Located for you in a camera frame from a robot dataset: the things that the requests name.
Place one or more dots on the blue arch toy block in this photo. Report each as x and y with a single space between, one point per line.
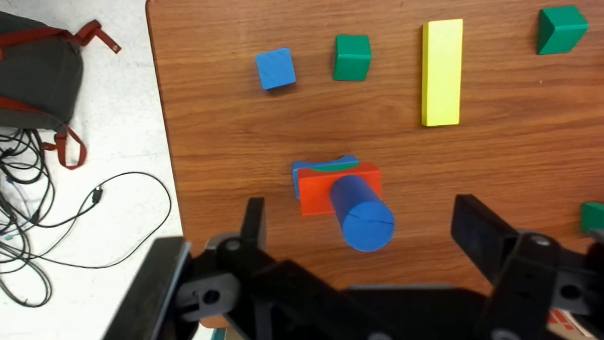
295 179

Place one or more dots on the green arch toy block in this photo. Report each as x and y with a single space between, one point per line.
593 217

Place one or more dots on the orange toy block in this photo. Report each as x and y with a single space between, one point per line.
314 191

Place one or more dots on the long yellow toy block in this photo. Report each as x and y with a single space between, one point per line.
442 72

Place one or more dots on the blue plastic cylinder rod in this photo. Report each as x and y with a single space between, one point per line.
363 219

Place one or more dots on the blue toy cube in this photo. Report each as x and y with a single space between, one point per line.
276 68

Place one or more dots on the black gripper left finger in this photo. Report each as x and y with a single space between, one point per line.
253 219

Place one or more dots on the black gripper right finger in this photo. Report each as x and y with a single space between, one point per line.
482 232

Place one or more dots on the green toy cube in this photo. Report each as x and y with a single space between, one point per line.
559 30
351 58

